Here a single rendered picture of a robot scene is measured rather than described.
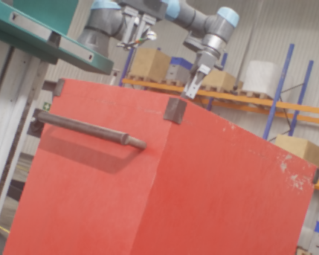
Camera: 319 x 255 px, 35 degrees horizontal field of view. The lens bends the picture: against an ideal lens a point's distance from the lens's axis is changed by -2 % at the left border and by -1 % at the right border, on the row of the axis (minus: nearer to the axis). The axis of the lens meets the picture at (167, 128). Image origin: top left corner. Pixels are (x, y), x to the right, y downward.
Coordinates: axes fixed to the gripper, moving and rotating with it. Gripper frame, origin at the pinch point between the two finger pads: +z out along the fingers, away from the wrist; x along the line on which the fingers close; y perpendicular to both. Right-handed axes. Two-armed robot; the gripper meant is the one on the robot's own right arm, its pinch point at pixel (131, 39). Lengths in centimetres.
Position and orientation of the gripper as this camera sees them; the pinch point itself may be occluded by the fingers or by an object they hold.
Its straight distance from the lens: 145.6
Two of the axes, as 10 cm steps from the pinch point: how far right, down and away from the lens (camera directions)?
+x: -8.7, -3.1, -3.8
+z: -3.0, 9.5, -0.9
